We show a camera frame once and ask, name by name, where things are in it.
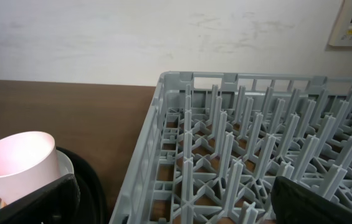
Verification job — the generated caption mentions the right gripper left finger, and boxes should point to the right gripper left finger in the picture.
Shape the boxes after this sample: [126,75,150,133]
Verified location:
[0,174,80,224]

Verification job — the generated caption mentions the pink plastic cup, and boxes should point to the pink plastic cup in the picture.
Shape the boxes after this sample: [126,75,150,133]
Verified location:
[0,131,61,204]

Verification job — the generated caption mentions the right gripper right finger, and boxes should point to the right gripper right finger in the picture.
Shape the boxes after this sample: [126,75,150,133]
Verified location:
[270,176,352,224]

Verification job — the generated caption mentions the round black serving tray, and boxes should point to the round black serving tray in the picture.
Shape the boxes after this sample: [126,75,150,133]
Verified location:
[57,147,110,224]

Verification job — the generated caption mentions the grey plastic dishwasher rack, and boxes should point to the grey plastic dishwasher rack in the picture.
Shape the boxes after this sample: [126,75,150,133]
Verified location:
[110,72,352,223]

